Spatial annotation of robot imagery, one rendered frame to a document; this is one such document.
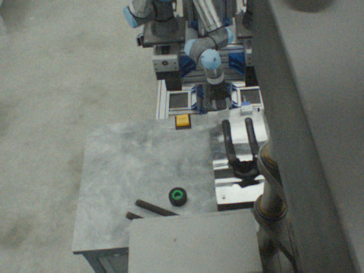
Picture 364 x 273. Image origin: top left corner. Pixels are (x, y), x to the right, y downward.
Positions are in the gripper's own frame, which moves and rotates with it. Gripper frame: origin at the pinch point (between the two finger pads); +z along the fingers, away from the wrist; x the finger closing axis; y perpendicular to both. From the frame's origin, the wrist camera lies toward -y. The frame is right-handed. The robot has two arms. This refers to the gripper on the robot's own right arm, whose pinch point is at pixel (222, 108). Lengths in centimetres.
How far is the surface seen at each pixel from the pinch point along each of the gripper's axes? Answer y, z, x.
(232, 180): -36.9, 2.5, 0.6
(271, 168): -69, -69, -13
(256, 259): -89, -66, -6
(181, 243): -83, -67, 10
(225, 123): -6.1, 4.7, 0.2
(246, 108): -0.4, 3.8, -10.7
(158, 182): -30.8, 4.9, 34.4
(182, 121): 1.6, 7.7, 21.1
